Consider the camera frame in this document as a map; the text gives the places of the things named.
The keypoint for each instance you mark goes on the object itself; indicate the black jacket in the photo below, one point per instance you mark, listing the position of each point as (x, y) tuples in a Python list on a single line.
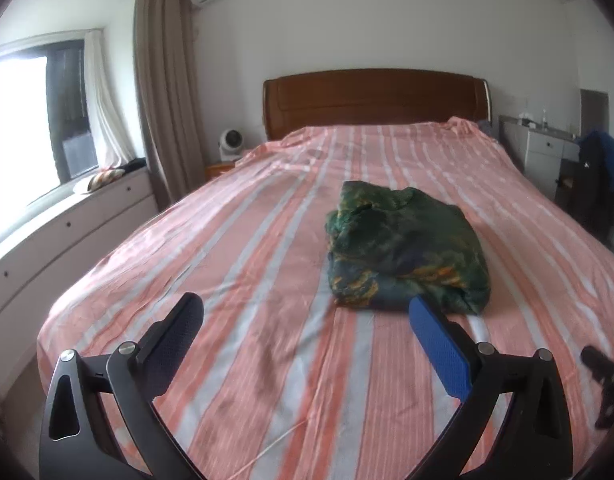
[(592, 185)]

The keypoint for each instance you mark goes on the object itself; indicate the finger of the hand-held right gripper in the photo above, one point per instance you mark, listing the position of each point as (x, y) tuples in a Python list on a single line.
[(607, 375)]

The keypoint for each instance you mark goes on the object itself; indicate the beige curtain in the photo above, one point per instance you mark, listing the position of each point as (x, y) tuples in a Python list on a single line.
[(167, 85)]

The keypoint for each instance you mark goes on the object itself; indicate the white window seat cabinet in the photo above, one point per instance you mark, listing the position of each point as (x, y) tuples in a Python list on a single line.
[(47, 240)]

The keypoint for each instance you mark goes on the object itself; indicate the wooden headboard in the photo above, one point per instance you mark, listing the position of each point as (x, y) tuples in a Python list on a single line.
[(372, 100)]

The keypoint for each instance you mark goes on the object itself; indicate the bed with pink striped sheet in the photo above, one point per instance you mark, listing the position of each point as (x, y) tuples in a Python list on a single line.
[(237, 235)]

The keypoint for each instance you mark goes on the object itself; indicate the green patterned jacket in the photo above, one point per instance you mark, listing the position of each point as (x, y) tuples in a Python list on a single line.
[(407, 245)]

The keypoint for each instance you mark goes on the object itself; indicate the grey pillow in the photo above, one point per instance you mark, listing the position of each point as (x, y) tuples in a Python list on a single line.
[(487, 128)]

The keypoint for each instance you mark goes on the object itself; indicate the black cloth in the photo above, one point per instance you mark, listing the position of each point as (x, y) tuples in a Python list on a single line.
[(133, 165)]

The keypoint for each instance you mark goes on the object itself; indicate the white dresser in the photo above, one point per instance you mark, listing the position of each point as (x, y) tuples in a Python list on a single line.
[(542, 150)]

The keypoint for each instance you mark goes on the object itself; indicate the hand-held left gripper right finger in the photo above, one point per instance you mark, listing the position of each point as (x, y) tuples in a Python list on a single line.
[(439, 345)]

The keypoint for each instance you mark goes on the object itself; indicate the patterned cushion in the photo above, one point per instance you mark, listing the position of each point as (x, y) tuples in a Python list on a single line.
[(102, 179)]

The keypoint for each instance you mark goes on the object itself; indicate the window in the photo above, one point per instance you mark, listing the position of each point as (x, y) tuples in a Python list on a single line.
[(17, 120)]

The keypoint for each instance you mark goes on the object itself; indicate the small white fan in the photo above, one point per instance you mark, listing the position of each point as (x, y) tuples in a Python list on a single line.
[(231, 144)]

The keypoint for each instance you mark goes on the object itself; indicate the white sheer curtain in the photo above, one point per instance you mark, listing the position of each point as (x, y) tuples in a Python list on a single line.
[(107, 110)]

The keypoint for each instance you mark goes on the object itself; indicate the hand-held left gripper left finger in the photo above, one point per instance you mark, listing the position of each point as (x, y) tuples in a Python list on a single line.
[(179, 330)]

